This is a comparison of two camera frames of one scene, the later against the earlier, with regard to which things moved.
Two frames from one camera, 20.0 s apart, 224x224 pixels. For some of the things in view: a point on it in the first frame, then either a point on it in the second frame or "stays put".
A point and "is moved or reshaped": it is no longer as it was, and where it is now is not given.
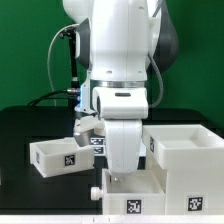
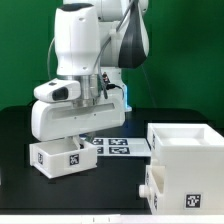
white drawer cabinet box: x=188 y=160 stays put
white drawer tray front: x=140 y=193 is moved or reshaped
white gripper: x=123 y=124 -> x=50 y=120
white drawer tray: x=60 y=156 stays put
